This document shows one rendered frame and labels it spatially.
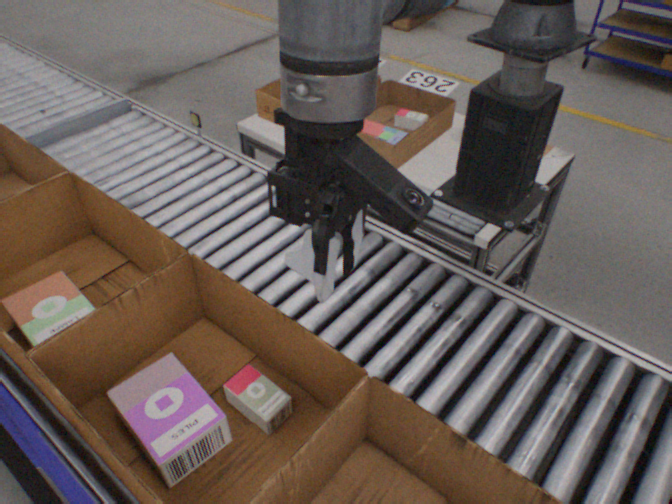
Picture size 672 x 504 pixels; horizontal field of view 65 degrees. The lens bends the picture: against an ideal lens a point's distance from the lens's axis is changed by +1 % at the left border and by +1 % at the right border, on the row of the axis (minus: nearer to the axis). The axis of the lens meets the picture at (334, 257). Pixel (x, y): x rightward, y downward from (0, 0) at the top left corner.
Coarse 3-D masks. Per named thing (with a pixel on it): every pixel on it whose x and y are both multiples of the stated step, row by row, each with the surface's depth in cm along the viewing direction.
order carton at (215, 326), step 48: (144, 288) 85; (192, 288) 94; (240, 288) 84; (96, 336) 82; (144, 336) 90; (192, 336) 96; (240, 336) 94; (288, 336) 82; (48, 384) 71; (96, 384) 86; (288, 384) 89; (336, 384) 79; (96, 432) 65; (240, 432) 83; (288, 432) 82; (144, 480) 77; (192, 480) 76; (240, 480) 76
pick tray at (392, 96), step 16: (384, 96) 192; (400, 96) 191; (416, 96) 187; (432, 96) 182; (384, 112) 190; (432, 112) 186; (448, 112) 176; (400, 128) 181; (416, 128) 163; (432, 128) 171; (448, 128) 182; (368, 144) 162; (384, 144) 158; (400, 144) 158; (416, 144) 167; (400, 160) 163
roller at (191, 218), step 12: (252, 180) 160; (264, 180) 162; (228, 192) 155; (240, 192) 156; (204, 204) 150; (216, 204) 151; (228, 204) 154; (180, 216) 147; (192, 216) 146; (204, 216) 149; (168, 228) 142; (180, 228) 144
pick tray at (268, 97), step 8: (280, 80) 191; (264, 88) 186; (272, 88) 190; (280, 88) 193; (256, 96) 184; (264, 96) 181; (272, 96) 179; (280, 96) 195; (264, 104) 184; (272, 104) 181; (280, 104) 178; (264, 112) 186; (272, 112) 183; (272, 120) 186
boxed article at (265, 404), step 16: (224, 384) 84; (240, 384) 84; (256, 384) 84; (272, 384) 84; (240, 400) 82; (256, 400) 81; (272, 400) 81; (288, 400) 82; (256, 416) 81; (272, 416) 80
